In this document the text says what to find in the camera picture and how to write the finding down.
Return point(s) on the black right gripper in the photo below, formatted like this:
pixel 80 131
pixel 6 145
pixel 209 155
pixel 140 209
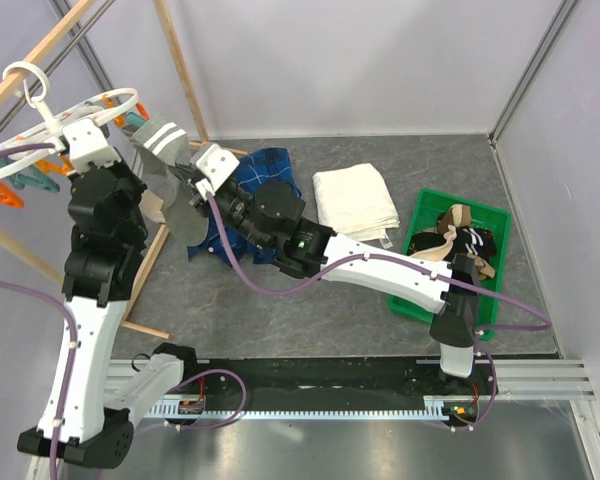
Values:
pixel 197 202

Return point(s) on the brown cream striped sock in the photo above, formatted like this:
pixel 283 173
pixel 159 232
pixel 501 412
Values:
pixel 457 216

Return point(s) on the black white striped sock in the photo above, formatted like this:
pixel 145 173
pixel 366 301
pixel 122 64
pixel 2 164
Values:
pixel 425 240

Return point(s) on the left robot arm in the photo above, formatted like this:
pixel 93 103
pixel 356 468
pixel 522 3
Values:
pixel 81 424

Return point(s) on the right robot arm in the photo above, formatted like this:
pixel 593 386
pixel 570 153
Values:
pixel 311 252

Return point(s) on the white round sock hanger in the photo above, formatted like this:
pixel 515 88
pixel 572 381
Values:
pixel 46 139

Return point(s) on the blue plaid shirt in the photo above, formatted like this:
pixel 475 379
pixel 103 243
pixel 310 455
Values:
pixel 267 175

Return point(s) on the white folded towel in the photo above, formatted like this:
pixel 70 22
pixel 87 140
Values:
pixel 356 202

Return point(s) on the grey white striped sock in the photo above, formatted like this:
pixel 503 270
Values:
pixel 161 146

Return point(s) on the green plastic tray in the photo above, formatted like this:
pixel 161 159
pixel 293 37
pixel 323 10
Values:
pixel 431 206

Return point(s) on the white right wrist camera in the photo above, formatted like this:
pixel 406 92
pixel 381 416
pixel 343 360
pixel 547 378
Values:
pixel 216 165

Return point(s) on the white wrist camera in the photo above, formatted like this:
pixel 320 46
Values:
pixel 88 146
pixel 216 165

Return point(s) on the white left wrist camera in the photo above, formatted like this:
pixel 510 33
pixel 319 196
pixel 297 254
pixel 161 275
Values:
pixel 88 146

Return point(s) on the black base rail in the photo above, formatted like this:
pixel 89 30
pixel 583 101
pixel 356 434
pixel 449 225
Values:
pixel 315 384

